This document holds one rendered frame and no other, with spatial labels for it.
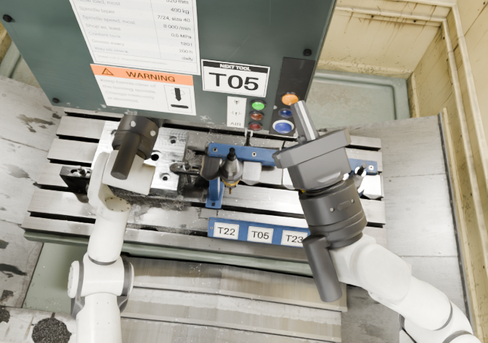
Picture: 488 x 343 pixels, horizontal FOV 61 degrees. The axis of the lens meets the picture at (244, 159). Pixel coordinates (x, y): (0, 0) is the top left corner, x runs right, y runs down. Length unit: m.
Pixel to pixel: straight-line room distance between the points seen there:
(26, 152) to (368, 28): 1.55
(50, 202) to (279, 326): 0.88
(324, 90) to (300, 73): 1.53
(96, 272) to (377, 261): 0.60
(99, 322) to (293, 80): 0.63
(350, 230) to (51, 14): 0.50
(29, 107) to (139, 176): 1.18
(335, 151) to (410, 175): 1.13
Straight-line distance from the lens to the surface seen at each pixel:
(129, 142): 0.87
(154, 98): 0.71
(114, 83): 0.70
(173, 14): 0.56
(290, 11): 0.53
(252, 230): 1.34
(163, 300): 1.51
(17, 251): 1.79
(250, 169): 1.13
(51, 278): 1.75
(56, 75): 0.74
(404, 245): 1.63
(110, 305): 0.98
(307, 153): 0.60
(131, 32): 0.60
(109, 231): 0.95
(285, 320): 1.51
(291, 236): 1.36
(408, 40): 2.08
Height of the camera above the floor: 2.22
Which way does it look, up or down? 62 degrees down
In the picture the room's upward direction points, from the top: 6 degrees clockwise
